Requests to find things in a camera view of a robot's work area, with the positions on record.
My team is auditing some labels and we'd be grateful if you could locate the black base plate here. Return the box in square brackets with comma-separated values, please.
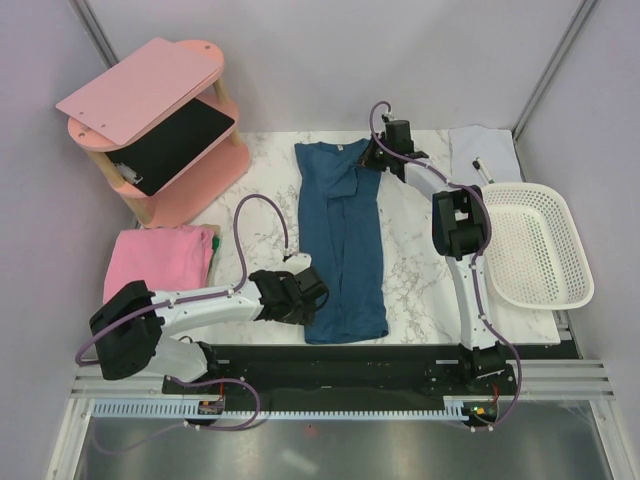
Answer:
[162, 340, 519, 399]

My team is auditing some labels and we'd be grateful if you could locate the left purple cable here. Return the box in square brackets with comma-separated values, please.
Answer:
[74, 194, 291, 455]

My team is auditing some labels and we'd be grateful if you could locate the black white marker pen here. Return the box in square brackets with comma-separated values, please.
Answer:
[472, 157, 494, 184]

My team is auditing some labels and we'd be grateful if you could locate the small white shelf clip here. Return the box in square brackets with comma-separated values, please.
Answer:
[119, 165, 142, 184]

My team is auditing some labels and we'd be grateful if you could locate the dark blue t shirt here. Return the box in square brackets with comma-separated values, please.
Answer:
[294, 139, 389, 345]

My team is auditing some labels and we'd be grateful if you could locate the pink wooden shelf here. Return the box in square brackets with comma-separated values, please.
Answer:
[56, 37, 250, 228]

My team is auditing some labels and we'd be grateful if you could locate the black mat on shelf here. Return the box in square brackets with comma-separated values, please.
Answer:
[107, 99, 234, 196]

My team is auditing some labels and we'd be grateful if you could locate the white cable duct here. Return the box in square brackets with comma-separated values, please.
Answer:
[91, 398, 470, 421]

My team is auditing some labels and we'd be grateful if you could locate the white cloth in corner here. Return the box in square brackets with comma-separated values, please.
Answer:
[449, 125, 522, 206]

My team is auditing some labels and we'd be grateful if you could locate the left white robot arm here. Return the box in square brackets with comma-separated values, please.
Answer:
[89, 266, 329, 393]

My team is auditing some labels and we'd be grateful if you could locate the pink t shirt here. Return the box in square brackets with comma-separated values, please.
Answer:
[102, 225, 220, 302]

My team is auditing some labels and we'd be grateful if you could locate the white plastic laundry basket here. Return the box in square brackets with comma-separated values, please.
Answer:
[482, 182, 595, 310]

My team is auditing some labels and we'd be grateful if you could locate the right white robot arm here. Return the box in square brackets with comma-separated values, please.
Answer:
[358, 112, 507, 394]

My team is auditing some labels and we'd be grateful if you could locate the aluminium rail frame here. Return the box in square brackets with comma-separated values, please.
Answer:
[70, 360, 614, 401]

